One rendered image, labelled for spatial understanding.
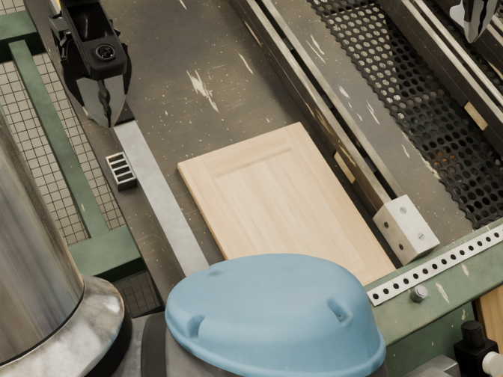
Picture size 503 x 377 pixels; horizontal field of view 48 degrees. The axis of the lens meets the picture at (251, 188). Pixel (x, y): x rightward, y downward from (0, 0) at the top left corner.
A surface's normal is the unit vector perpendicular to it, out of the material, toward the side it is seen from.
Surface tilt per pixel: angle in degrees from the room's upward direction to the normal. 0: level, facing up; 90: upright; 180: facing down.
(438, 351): 90
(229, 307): 7
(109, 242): 53
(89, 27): 59
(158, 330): 9
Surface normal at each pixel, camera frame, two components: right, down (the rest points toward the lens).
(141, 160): 0.18, -0.49
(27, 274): 0.83, 0.04
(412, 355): 0.42, 0.10
